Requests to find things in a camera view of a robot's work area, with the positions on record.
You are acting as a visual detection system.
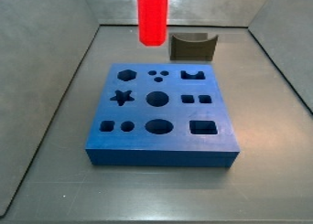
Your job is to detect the red hexagon peg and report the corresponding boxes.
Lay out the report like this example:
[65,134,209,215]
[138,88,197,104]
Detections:
[137,0,168,46]

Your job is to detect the dark grey arch block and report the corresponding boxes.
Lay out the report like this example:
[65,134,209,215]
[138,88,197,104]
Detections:
[169,33,220,61]

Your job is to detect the blue shape sorter block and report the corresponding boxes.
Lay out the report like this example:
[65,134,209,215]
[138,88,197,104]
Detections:
[86,64,240,167]

